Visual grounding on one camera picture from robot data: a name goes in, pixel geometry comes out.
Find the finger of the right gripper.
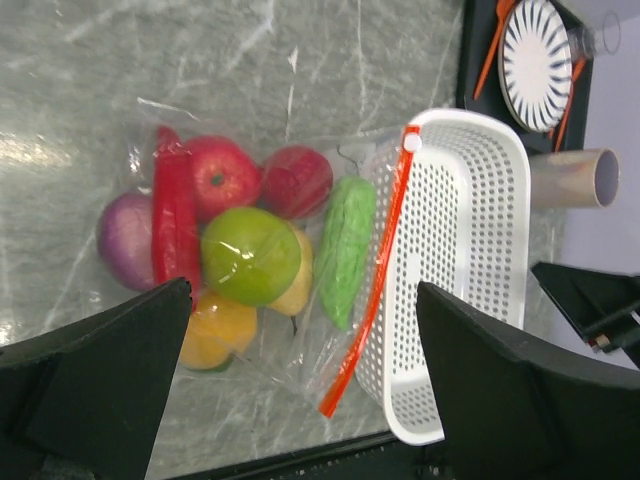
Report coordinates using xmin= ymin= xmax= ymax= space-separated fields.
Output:
xmin=531 ymin=262 xmax=639 ymax=353

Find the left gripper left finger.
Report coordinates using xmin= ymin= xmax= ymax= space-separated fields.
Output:
xmin=1 ymin=278 xmax=192 ymax=479

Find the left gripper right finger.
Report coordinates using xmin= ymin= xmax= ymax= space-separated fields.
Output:
xmin=416 ymin=282 xmax=639 ymax=479

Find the orange fruit with leaf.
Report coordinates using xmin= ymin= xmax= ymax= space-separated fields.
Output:
xmin=179 ymin=291 xmax=258 ymax=371

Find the purple onion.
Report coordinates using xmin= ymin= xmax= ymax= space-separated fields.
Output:
xmin=97 ymin=192 xmax=154 ymax=291

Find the red chili pepper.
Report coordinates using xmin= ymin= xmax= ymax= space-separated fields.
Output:
xmin=151 ymin=126 xmax=201 ymax=306

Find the green pear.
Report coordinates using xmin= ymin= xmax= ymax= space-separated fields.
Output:
xmin=200 ymin=207 xmax=301 ymax=307

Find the yellow lemon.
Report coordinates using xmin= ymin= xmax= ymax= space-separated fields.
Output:
xmin=268 ymin=222 xmax=313 ymax=316

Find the green bitter gourd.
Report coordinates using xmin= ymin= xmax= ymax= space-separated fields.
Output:
xmin=314 ymin=176 xmax=376 ymax=331

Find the clear zip top bag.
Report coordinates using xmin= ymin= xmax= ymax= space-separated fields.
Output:
xmin=96 ymin=98 xmax=418 ymax=417

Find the red apple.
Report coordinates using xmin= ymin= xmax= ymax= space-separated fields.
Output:
xmin=184 ymin=135 xmax=262 ymax=223

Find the red wrinkled fruit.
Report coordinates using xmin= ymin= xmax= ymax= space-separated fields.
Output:
xmin=261 ymin=145 xmax=333 ymax=220

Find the beige mug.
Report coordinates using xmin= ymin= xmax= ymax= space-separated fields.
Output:
xmin=529 ymin=148 xmax=620 ymax=209

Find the white perforated basket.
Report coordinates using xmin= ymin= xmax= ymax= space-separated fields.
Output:
xmin=353 ymin=109 xmax=531 ymax=445

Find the orange spoon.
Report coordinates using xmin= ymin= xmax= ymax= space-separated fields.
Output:
xmin=549 ymin=58 xmax=587 ymax=152

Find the striped white plate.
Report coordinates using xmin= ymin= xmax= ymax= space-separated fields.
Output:
xmin=498 ymin=1 xmax=573 ymax=133

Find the clear glass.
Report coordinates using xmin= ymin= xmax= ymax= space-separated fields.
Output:
xmin=568 ymin=11 xmax=622 ymax=62

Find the black tray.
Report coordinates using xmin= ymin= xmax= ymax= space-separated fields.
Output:
xmin=455 ymin=0 xmax=596 ymax=155

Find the orange fork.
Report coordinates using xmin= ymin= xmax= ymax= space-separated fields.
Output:
xmin=473 ymin=0 xmax=516 ymax=100

